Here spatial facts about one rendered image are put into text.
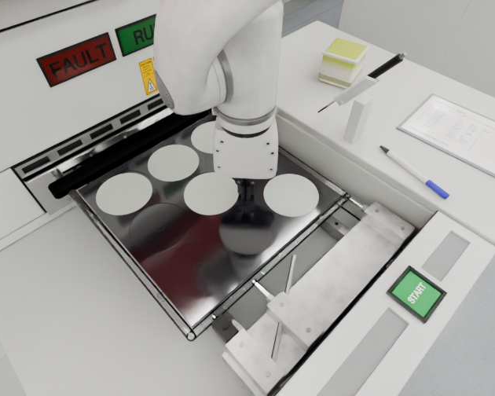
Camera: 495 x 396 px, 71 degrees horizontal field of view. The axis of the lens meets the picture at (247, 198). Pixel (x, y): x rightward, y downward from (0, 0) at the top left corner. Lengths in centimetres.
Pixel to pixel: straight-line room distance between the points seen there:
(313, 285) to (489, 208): 30
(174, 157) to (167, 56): 38
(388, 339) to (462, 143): 40
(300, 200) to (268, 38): 32
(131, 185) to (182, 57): 38
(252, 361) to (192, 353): 13
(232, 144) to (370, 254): 30
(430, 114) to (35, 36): 68
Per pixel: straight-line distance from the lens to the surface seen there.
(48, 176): 72
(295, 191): 65
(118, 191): 69
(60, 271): 73
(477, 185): 68
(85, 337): 66
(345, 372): 47
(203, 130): 77
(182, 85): 37
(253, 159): 53
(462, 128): 77
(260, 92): 44
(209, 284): 55
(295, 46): 92
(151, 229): 62
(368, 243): 64
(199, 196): 64
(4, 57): 62
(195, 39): 34
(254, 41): 41
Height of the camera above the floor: 140
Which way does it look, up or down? 52 degrees down
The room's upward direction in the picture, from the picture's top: straight up
